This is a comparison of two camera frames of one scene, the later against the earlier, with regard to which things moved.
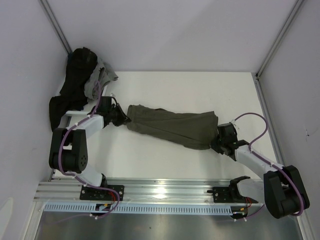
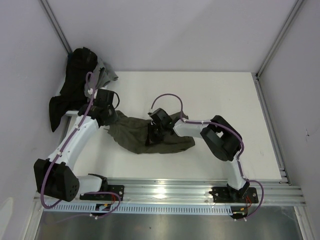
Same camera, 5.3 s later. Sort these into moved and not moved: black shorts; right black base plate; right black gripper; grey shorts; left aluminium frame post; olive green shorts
Moved: olive green shorts; right black gripper
Not moved: grey shorts; black shorts; left aluminium frame post; right black base plate
